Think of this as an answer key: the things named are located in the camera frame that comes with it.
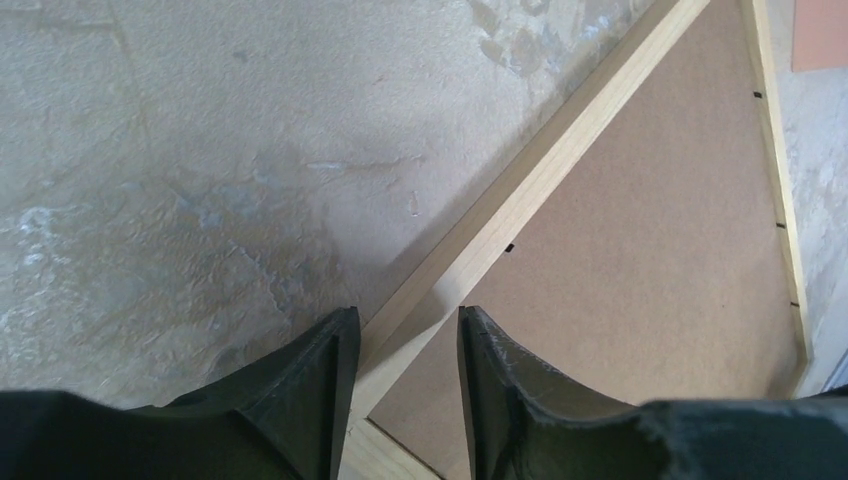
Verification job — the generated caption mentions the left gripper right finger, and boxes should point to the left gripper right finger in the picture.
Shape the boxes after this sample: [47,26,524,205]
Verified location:
[457,306,847,479]

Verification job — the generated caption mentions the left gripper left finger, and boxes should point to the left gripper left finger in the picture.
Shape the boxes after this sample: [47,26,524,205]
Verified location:
[1,307,360,479]

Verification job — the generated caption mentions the wooden picture frame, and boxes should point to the wooden picture frame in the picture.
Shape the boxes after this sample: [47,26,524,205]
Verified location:
[342,1,814,479]

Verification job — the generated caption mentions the brown backing board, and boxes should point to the brown backing board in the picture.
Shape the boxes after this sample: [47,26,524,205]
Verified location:
[370,1,800,479]

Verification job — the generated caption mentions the orange desk file organizer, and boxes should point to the orange desk file organizer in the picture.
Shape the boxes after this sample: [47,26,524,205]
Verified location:
[791,0,847,72]

